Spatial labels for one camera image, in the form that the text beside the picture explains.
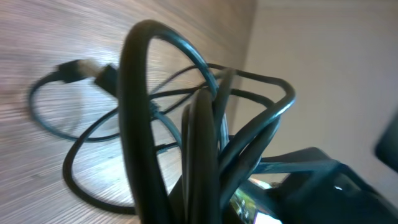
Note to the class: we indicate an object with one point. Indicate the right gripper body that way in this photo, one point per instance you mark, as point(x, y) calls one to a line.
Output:
point(307, 186)

